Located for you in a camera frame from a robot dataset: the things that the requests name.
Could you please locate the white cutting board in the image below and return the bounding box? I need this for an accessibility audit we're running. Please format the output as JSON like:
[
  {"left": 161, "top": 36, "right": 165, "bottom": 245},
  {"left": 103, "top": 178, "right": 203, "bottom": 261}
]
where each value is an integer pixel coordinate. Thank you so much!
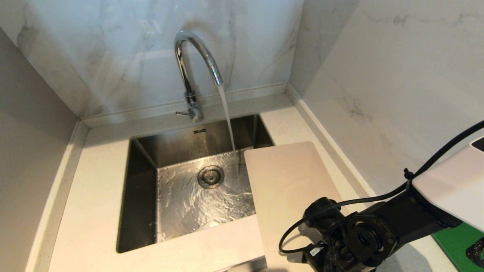
[{"left": 244, "top": 142, "right": 344, "bottom": 272}]

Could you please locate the chrome gooseneck faucet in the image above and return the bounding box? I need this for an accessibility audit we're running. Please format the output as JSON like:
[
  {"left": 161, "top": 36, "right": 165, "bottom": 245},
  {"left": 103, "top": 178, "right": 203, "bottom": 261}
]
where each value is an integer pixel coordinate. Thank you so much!
[{"left": 174, "top": 31, "right": 224, "bottom": 122}]

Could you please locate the round sink drain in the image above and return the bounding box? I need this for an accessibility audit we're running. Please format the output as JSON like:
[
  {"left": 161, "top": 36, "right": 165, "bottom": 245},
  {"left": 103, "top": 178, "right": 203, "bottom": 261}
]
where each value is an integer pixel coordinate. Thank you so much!
[{"left": 198, "top": 165, "right": 225, "bottom": 189}]

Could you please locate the stainless steel sink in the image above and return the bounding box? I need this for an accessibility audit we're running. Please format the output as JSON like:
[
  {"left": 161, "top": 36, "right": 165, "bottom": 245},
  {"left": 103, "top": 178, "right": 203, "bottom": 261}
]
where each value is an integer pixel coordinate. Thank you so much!
[{"left": 116, "top": 114, "right": 275, "bottom": 253}]

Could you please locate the green mat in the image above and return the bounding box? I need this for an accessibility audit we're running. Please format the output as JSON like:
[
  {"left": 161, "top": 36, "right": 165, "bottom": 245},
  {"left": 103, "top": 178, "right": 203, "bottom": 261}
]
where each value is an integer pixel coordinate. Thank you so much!
[{"left": 432, "top": 222, "right": 484, "bottom": 272}]

